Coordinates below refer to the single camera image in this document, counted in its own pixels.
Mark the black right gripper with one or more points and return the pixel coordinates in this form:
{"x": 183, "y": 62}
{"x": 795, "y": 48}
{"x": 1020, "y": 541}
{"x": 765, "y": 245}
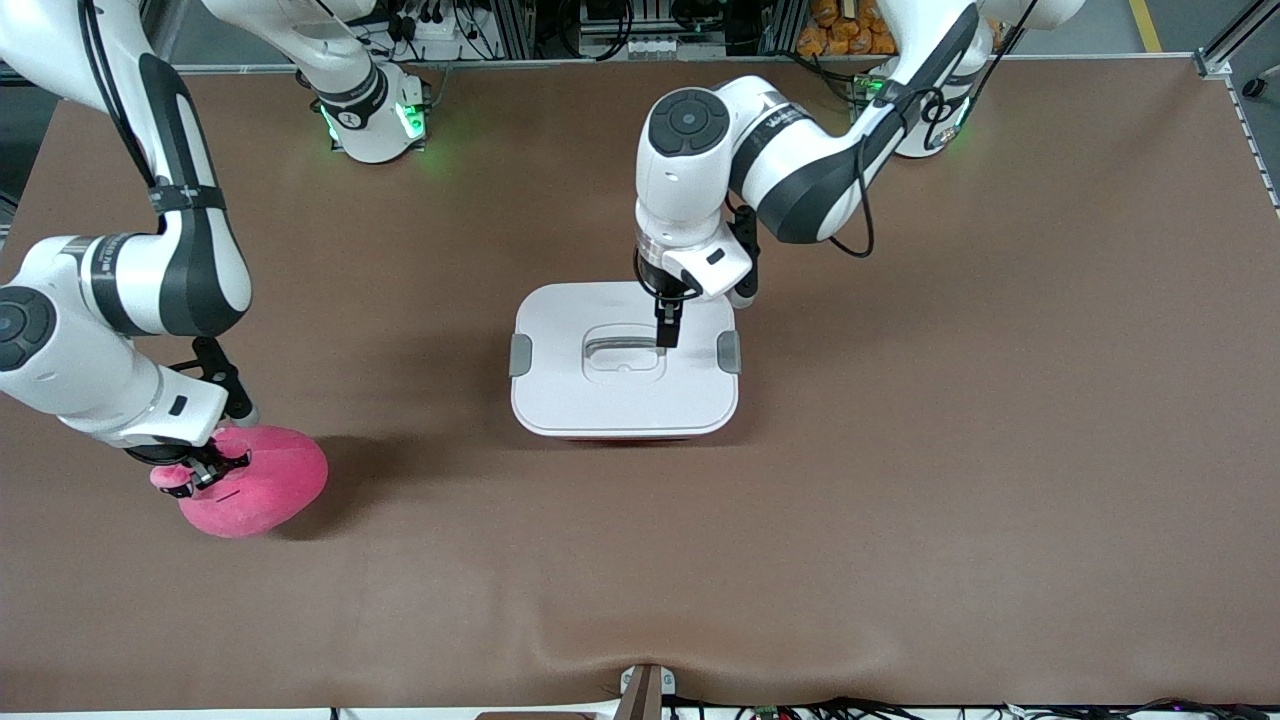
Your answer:
{"x": 168, "y": 457}

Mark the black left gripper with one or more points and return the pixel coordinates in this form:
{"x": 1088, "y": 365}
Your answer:
{"x": 657, "y": 287}

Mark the pink plush toy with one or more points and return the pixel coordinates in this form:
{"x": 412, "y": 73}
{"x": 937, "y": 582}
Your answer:
{"x": 270, "y": 490}

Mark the white box lid grey clips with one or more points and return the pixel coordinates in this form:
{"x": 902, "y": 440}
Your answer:
{"x": 560, "y": 400}

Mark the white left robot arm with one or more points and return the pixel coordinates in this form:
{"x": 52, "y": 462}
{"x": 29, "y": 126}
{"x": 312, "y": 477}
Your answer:
{"x": 800, "y": 170}

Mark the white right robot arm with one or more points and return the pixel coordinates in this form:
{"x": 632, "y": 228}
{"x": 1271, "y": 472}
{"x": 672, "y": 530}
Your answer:
{"x": 70, "y": 380}

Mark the pink plastic storage box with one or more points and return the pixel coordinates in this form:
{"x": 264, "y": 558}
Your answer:
{"x": 630, "y": 438}

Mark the brown table cover mat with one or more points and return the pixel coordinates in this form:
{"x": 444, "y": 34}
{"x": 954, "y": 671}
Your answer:
{"x": 900, "y": 500}

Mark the black electronics rack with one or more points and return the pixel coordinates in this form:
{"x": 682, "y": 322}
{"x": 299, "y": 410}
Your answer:
{"x": 600, "y": 20}

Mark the orange lumpy items bag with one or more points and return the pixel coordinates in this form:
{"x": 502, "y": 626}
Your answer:
{"x": 840, "y": 35}

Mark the white power strip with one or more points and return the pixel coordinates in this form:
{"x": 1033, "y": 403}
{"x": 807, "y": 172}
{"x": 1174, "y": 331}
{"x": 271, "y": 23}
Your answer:
{"x": 440, "y": 30}

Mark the black caster wheel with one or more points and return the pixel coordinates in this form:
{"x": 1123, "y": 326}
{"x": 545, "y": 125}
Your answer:
{"x": 1252, "y": 87}

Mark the silver table edge rail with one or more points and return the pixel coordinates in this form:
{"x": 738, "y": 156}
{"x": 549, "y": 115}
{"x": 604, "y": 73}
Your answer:
{"x": 1256, "y": 140}
{"x": 600, "y": 62}

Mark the metal bracket with brown post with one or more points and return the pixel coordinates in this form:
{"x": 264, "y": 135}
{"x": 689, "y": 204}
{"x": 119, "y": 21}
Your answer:
{"x": 645, "y": 695}

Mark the aluminium frame strut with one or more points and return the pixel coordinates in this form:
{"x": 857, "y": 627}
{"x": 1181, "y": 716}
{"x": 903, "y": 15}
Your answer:
{"x": 1235, "y": 35}

